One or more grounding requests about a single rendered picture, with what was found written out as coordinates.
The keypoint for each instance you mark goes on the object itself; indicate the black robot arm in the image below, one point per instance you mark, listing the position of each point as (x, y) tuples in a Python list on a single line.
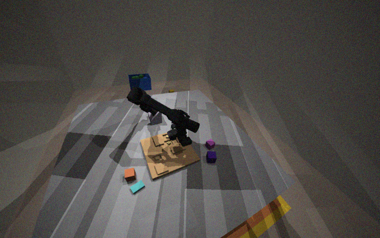
[(139, 97)]

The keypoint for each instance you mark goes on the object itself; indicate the teal rectangular block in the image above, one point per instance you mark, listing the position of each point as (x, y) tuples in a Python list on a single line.
[(137, 187)]

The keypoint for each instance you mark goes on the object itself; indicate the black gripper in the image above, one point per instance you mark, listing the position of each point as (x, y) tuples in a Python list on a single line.
[(183, 140)]

